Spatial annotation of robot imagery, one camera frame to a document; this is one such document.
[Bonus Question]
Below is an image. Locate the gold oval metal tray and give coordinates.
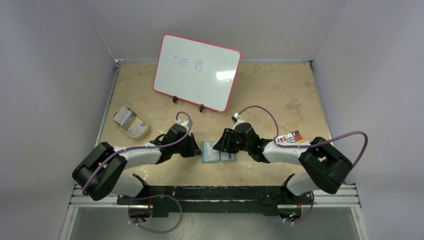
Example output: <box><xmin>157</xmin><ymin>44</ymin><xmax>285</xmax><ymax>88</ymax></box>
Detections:
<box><xmin>112</xmin><ymin>106</ymin><xmax>150</xmax><ymax>140</ymax></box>

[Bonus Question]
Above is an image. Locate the loose VIP card in tray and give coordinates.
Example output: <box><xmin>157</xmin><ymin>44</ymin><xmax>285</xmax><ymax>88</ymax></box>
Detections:
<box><xmin>128</xmin><ymin>121</ymin><xmax>148</xmax><ymax>137</ymax></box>

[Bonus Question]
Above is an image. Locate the white board with red frame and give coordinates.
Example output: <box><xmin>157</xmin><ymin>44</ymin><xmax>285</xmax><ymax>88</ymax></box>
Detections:
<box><xmin>153</xmin><ymin>34</ymin><xmax>242</xmax><ymax>112</ymax></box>

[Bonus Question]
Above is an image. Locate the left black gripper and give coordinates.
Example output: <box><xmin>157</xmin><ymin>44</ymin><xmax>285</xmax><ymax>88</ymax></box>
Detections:
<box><xmin>172</xmin><ymin>133</ymin><xmax>202</xmax><ymax>158</ymax></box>

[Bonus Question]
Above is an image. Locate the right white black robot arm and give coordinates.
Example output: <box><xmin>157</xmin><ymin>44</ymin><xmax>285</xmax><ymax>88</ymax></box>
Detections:
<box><xmin>213</xmin><ymin>122</ymin><xmax>353</xmax><ymax>204</ymax></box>

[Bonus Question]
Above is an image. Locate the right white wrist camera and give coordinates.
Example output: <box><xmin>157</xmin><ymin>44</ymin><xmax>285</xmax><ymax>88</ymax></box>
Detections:
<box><xmin>231</xmin><ymin>112</ymin><xmax>245</xmax><ymax>130</ymax></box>

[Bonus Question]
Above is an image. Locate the colourful marker pack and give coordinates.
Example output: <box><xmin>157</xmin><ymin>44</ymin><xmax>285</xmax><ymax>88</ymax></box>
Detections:
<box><xmin>276</xmin><ymin>130</ymin><xmax>305</xmax><ymax>144</ymax></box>

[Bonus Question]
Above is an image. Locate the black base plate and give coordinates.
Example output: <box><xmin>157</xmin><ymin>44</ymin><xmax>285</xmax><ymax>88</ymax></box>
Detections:
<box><xmin>117</xmin><ymin>185</ymin><xmax>312</xmax><ymax>218</ymax></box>

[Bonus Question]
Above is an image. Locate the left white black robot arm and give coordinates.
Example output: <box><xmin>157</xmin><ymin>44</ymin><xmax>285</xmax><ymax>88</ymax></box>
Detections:
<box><xmin>71</xmin><ymin>124</ymin><xmax>203</xmax><ymax>205</ymax></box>

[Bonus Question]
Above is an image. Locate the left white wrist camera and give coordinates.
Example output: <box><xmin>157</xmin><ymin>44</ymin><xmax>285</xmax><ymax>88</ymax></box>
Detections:
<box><xmin>176</xmin><ymin>119</ymin><xmax>193</xmax><ymax>132</ymax></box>

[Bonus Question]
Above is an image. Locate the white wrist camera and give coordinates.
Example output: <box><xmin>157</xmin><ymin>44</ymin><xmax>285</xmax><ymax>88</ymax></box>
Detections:
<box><xmin>231</xmin><ymin>112</ymin><xmax>245</xmax><ymax>130</ymax></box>
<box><xmin>176</xmin><ymin>119</ymin><xmax>193</xmax><ymax>132</ymax></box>

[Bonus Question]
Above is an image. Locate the stack of credit cards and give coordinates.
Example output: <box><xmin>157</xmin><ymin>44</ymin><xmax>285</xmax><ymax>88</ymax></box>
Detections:
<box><xmin>113</xmin><ymin>106</ymin><xmax>136</xmax><ymax>130</ymax></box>

